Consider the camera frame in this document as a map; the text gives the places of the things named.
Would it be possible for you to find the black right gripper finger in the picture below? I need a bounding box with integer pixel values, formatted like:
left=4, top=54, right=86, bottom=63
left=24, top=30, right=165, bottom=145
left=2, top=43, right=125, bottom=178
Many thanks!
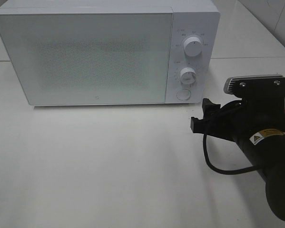
left=190, top=117, right=208, bottom=133
left=202, top=98, right=221, bottom=116

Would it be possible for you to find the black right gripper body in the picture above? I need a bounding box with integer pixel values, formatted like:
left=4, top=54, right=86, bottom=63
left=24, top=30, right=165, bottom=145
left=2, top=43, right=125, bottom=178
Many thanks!
left=205, top=97, right=285, bottom=143

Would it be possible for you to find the round white door button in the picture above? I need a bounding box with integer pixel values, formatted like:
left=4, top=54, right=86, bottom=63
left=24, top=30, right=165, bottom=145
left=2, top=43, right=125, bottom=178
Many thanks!
left=177, top=89, right=191, bottom=101

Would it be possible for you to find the white microwave door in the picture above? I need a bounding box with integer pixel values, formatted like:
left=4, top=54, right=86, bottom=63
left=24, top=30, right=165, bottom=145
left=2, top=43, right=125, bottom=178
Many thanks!
left=0, top=13, right=172, bottom=106

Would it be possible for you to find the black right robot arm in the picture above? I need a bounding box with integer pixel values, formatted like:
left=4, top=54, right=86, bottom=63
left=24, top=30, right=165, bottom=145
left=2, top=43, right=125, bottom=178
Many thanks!
left=191, top=95, right=285, bottom=221

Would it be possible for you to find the white lower timer knob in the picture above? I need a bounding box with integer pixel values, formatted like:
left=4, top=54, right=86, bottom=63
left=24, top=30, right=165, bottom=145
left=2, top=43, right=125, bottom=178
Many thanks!
left=179, top=67, right=196, bottom=85

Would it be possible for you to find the white upper power knob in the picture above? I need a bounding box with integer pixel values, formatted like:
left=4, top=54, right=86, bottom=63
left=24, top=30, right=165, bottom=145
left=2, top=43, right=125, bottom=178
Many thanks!
left=183, top=35, right=203, bottom=57

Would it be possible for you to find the white microwave oven body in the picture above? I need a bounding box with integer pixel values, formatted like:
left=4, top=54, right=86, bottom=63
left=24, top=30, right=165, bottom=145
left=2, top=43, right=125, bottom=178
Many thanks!
left=0, top=0, right=220, bottom=106

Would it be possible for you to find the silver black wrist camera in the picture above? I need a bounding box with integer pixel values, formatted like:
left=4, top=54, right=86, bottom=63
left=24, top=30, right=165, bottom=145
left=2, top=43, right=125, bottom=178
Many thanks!
left=224, top=75, right=285, bottom=99

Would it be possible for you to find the black camera cable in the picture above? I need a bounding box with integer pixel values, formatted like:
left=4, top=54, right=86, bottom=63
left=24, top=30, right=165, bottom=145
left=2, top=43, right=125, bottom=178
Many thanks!
left=202, top=94, right=285, bottom=175

